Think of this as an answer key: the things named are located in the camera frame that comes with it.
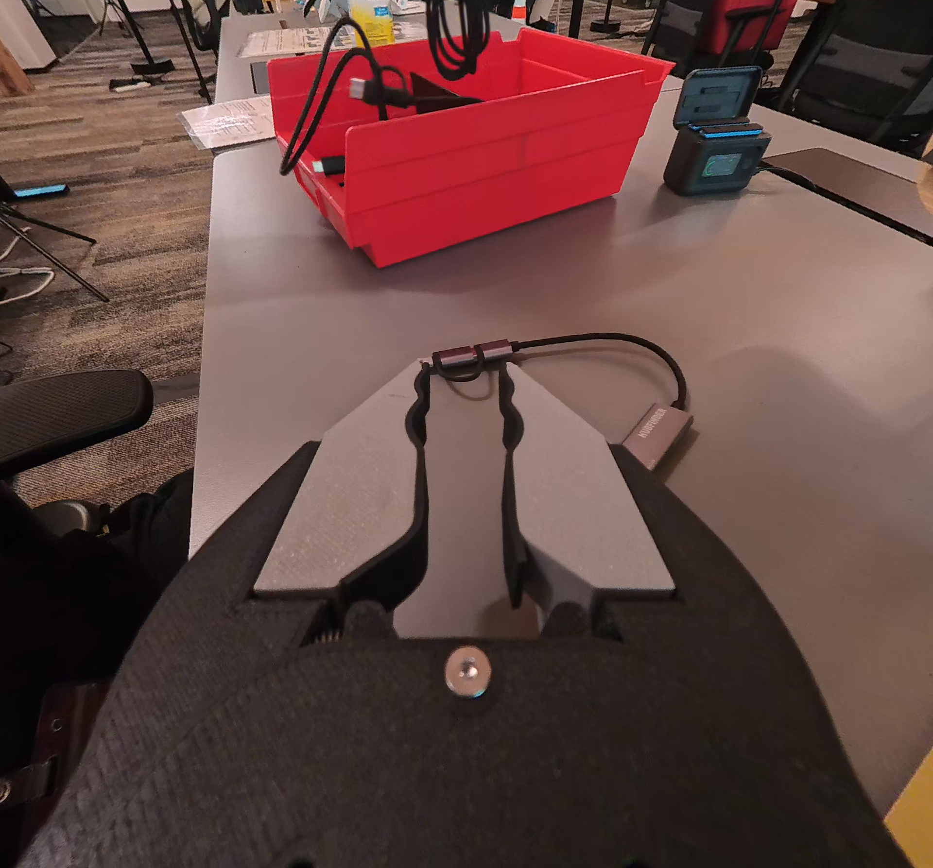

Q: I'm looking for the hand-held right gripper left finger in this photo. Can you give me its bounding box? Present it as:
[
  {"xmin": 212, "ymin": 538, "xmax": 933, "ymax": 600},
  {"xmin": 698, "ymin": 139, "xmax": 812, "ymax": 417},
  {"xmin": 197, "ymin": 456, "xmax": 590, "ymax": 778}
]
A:
[{"xmin": 253, "ymin": 360, "xmax": 431, "ymax": 612}]

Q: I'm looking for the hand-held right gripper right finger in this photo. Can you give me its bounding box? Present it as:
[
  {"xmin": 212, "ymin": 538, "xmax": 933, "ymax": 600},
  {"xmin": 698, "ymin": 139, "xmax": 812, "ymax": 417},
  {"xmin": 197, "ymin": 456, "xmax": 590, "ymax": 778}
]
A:
[{"xmin": 499, "ymin": 361, "xmax": 677, "ymax": 610}]

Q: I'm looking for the grey usb hub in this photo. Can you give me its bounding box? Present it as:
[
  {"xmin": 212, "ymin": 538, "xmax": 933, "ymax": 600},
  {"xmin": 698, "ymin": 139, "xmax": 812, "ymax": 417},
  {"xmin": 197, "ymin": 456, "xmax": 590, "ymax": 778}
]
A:
[{"xmin": 419, "ymin": 332, "xmax": 695, "ymax": 468}]

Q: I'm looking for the red plastic bin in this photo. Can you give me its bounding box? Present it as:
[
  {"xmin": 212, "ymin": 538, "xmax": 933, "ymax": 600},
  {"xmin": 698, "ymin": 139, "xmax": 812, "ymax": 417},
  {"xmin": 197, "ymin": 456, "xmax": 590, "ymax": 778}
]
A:
[{"xmin": 266, "ymin": 29, "xmax": 675, "ymax": 269}]

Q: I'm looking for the black braided usb cable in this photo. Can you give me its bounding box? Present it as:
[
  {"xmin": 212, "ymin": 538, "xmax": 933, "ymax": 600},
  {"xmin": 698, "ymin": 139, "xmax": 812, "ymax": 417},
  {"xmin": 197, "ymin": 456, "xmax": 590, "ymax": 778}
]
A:
[{"xmin": 424, "ymin": 0, "xmax": 492, "ymax": 82}]

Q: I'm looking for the person's body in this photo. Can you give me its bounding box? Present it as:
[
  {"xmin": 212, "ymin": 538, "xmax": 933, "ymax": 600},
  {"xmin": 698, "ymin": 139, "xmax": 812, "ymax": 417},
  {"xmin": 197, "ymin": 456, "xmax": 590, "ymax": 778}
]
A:
[{"xmin": 0, "ymin": 471, "xmax": 195, "ymax": 868}]

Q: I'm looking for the mesh office chair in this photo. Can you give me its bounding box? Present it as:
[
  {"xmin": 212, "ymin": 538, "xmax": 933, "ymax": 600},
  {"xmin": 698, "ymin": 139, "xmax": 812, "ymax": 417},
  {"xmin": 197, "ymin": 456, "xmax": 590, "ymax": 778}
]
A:
[{"xmin": 0, "ymin": 370, "xmax": 156, "ymax": 480}]

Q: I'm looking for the black charging case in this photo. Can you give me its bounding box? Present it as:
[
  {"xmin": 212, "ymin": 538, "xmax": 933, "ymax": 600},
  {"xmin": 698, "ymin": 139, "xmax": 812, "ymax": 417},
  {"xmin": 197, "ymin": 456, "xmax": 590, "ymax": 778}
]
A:
[{"xmin": 662, "ymin": 67, "xmax": 774, "ymax": 197}]

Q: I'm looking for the white paper sheet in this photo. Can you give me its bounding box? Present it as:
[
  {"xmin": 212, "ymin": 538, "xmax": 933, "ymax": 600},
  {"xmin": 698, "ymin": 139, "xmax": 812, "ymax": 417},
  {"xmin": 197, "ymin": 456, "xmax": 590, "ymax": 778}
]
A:
[
  {"xmin": 237, "ymin": 21, "xmax": 429, "ymax": 60},
  {"xmin": 181, "ymin": 96, "xmax": 278, "ymax": 153}
]

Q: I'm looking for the black bin divider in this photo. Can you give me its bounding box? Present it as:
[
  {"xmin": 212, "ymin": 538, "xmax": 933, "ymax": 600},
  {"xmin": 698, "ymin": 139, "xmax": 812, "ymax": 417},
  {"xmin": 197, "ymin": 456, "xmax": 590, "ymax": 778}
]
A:
[{"xmin": 408, "ymin": 72, "xmax": 487, "ymax": 116}]

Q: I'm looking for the yellow plastic bin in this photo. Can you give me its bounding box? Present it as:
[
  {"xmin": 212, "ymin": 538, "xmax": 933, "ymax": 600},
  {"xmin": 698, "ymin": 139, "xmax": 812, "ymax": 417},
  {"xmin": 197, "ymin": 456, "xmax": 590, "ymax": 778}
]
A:
[{"xmin": 882, "ymin": 751, "xmax": 933, "ymax": 868}]

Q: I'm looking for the red storage crate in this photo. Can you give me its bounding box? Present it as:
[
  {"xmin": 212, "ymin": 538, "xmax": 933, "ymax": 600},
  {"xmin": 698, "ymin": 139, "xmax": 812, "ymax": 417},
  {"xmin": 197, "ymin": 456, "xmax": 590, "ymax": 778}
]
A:
[{"xmin": 710, "ymin": 0, "xmax": 812, "ymax": 54}]

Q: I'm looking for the black multi-plug cable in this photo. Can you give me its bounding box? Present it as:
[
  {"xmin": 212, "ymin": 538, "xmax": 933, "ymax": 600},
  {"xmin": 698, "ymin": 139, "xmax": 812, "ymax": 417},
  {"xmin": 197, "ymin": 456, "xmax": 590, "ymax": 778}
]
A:
[{"xmin": 279, "ymin": 14, "xmax": 411, "ymax": 178}]

